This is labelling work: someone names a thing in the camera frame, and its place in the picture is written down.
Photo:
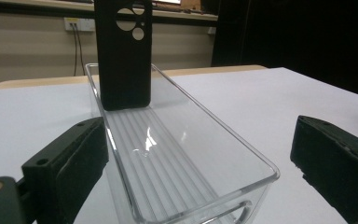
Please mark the black horizontal bar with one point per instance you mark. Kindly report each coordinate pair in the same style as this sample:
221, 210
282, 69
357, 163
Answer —
43, 12

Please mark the small white wall plate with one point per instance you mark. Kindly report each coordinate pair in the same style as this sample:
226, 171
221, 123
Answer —
211, 30

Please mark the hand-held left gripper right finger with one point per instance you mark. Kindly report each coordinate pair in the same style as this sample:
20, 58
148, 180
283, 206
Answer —
335, 168

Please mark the black phone case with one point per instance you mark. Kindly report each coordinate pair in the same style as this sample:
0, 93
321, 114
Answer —
124, 68

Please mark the white table sheet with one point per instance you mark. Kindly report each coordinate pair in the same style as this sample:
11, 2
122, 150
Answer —
28, 115

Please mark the clear plastic tray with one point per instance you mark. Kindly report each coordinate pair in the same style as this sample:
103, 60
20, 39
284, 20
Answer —
180, 161

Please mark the wooden table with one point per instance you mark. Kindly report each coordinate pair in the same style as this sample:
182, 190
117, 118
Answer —
43, 81

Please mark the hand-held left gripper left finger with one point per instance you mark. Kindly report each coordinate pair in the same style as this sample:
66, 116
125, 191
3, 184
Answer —
68, 168

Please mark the white wall socket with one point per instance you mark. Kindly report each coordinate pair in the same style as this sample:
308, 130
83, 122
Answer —
84, 24

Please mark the black curtain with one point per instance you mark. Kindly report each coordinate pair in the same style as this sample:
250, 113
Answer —
292, 40

